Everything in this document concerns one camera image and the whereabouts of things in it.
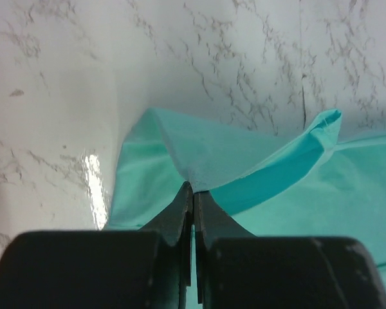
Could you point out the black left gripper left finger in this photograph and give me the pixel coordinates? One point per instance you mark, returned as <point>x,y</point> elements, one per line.
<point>171,269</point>

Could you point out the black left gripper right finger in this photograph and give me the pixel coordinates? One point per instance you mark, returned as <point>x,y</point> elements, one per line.
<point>211,223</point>

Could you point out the teal t shirt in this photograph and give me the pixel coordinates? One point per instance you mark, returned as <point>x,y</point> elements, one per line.
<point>314,184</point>

